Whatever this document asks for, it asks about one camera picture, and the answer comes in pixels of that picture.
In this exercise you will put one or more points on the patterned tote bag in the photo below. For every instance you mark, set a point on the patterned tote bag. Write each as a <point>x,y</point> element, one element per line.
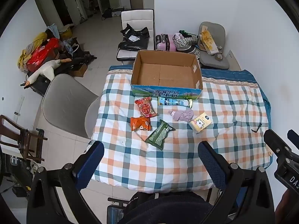
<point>187,43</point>

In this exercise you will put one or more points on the pink suitcase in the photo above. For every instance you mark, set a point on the pink suitcase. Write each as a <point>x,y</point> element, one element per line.
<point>165,43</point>

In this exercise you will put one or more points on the yellow cloth pile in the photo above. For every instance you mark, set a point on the yellow cloth pile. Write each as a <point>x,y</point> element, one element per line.
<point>28,51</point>

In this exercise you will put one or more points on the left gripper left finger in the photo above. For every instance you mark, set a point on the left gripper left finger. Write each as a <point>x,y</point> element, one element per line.
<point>76,176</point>

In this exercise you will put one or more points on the orange snack packet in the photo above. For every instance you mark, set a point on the orange snack packet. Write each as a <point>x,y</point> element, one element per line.
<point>140,123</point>

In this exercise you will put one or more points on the green snack packet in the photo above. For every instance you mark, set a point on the green snack packet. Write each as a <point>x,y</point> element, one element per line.
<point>158,136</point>

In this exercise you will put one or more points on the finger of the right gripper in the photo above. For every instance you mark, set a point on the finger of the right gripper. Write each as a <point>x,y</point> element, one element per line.
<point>293,137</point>
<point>276,144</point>

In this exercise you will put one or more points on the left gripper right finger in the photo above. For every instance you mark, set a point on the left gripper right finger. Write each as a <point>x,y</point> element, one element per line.
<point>223,174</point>

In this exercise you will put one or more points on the white goose plush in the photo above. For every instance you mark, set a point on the white goose plush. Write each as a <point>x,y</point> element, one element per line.
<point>46,70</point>

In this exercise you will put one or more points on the red snack packet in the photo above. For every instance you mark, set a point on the red snack packet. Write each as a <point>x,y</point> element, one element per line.
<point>145,107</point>

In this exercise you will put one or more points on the grey fabric chair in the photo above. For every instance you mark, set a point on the grey fabric chair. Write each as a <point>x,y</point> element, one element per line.
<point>219,35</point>

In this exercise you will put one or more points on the white padded chair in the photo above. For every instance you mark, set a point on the white padded chair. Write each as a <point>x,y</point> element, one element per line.
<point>137,19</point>

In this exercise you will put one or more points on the plaid checkered tablecloth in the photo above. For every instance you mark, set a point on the plaid checkered tablecloth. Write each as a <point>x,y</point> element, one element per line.
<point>240,113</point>

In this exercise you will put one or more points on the yellow paper package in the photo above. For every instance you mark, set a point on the yellow paper package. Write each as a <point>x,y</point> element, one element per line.
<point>208,41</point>

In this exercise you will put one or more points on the tape roll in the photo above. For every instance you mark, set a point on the tape roll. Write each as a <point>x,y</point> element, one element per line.
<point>218,57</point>

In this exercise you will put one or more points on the grey shell chair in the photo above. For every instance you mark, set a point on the grey shell chair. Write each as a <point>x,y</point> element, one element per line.
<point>70,106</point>

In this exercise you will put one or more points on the red plastic bag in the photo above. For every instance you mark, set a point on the red plastic bag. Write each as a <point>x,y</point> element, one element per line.
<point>42,53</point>

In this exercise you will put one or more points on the cardboard box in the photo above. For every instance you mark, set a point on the cardboard box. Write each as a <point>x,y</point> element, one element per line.
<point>166,74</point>

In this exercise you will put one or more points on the black plastic bag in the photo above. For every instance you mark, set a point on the black plastic bag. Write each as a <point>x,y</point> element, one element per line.
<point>134,40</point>

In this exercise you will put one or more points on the beige board against wall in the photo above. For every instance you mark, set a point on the beige board against wall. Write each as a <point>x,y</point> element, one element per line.
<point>233,63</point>

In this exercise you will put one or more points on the dark wooden chair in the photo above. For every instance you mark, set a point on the dark wooden chair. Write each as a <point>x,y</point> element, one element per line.
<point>23,137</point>

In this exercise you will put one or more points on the purple cloth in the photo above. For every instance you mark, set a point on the purple cloth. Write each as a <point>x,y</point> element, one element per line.
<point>182,115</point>

